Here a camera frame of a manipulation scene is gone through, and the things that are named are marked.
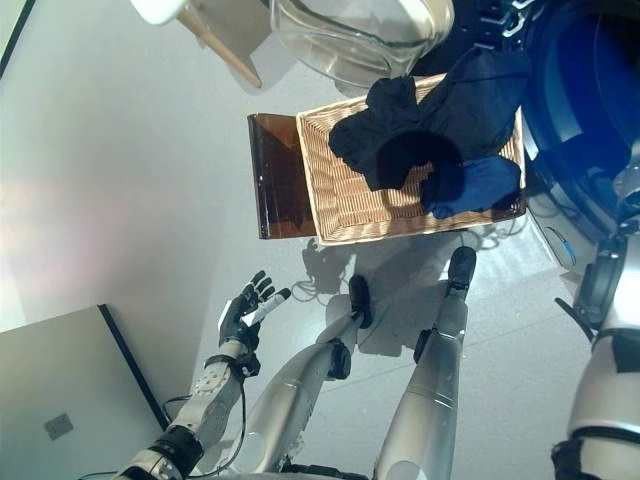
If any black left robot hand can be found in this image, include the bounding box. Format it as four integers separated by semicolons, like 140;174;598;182
218;270;292;351

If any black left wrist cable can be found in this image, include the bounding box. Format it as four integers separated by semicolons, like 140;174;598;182
162;369;249;474

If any black left robot foot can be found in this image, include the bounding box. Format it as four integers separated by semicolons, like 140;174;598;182
348;274;374;329

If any brown translucent acrylic stool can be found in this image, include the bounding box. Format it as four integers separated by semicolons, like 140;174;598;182
247;113;321;240

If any white chair with wooden legs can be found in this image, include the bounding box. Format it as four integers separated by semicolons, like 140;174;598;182
130;0;264;90

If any thin loose cable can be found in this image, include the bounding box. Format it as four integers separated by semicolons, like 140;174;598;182
292;277;351;304

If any white panel with black edge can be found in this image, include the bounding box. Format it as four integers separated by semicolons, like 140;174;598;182
0;302;171;480

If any dark navy garment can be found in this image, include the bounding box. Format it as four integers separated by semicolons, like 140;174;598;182
424;47;531;161

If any silver right robot leg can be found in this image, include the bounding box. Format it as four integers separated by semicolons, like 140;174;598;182
372;279;471;480

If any large flat wicker basket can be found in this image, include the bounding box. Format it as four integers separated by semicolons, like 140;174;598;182
295;72;529;247

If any black garment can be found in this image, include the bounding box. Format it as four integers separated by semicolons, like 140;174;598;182
328;77;466;211

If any round glass washer door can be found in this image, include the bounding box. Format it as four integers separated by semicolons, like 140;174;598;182
269;0;456;84

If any grey front-load washing machine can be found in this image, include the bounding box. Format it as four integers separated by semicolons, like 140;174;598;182
449;0;640;281

